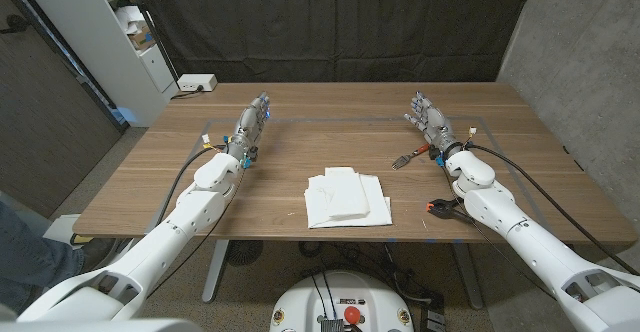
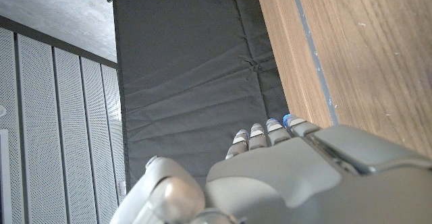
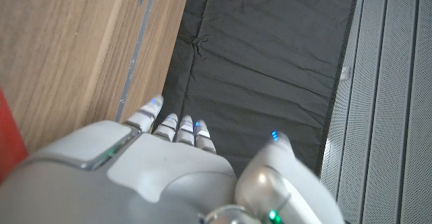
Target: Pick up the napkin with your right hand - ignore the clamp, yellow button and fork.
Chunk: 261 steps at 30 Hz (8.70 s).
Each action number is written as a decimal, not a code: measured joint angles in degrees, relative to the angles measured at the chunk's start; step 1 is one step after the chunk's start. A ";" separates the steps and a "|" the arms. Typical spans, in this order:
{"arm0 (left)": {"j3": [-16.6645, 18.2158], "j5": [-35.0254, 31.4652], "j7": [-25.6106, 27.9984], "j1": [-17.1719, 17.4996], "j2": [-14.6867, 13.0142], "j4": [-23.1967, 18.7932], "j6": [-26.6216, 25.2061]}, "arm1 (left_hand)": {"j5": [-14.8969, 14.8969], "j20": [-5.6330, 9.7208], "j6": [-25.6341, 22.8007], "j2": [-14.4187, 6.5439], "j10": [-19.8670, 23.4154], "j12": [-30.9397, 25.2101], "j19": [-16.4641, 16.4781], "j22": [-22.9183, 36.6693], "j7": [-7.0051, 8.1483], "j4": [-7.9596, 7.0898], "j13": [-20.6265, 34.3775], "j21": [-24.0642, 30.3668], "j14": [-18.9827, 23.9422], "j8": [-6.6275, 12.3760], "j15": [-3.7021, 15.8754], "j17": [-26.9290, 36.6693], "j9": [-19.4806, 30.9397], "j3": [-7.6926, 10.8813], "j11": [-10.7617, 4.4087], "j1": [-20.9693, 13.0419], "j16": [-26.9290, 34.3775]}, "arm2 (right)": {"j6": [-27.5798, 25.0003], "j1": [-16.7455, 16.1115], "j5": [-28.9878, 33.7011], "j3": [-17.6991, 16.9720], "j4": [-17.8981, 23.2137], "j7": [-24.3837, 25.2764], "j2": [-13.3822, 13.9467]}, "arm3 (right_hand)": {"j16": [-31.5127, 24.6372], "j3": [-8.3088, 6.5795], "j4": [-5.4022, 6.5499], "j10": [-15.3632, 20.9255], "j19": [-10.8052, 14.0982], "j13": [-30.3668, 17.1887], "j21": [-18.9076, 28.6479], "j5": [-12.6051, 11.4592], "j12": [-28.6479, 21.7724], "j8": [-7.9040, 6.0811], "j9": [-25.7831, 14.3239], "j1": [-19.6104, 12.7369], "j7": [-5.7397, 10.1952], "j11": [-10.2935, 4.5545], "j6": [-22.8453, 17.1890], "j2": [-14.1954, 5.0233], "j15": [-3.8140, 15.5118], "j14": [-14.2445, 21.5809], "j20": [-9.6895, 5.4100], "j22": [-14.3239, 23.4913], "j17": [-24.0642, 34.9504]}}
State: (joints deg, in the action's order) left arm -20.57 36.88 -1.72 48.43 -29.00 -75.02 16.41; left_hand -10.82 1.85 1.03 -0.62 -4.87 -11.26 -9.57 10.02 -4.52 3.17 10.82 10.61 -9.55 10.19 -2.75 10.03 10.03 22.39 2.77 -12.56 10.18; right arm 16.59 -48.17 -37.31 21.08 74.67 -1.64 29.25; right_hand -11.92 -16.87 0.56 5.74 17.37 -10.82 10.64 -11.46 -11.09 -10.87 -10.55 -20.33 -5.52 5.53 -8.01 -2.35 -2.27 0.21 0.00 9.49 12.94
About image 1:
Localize black backdrop curtain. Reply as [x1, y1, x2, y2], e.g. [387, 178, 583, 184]
[127, 0, 539, 84]

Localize black clamp with orange tips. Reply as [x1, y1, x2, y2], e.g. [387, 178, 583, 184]
[425, 197, 474, 223]

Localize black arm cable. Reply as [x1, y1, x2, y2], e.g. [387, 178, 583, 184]
[465, 143, 640, 277]
[154, 144, 231, 228]

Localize fork with orange handle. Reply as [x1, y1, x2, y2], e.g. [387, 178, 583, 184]
[391, 143, 431, 171]

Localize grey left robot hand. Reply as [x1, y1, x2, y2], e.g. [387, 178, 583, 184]
[227, 91, 272, 162]

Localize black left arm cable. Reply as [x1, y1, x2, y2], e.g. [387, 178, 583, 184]
[154, 144, 231, 228]

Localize white shelf cabinet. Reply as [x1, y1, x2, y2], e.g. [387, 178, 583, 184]
[14, 0, 180, 128]

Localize grey metal table leg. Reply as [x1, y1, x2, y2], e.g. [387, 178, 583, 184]
[452, 241, 485, 311]
[202, 239, 231, 304]

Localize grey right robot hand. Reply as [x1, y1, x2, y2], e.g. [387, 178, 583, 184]
[403, 90, 464, 156]

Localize round black floor fan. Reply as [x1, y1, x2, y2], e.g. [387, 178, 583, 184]
[225, 240, 265, 268]

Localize person in blue jeans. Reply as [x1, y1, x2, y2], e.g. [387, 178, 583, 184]
[0, 199, 121, 316]

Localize white paper napkin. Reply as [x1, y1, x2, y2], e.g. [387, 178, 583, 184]
[303, 166, 394, 230]

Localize black door handle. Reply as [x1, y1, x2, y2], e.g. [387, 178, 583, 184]
[0, 14, 30, 36]

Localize black foot pedal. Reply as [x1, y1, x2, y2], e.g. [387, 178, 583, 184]
[418, 304, 447, 332]

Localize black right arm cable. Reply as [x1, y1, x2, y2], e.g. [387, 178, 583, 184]
[465, 143, 640, 277]

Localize white power strip box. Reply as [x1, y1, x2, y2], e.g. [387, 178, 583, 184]
[176, 73, 219, 93]

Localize white floor plate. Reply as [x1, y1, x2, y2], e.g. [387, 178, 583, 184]
[42, 214, 84, 246]

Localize cardboard box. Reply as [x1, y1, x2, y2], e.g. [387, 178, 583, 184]
[128, 21, 156, 51]

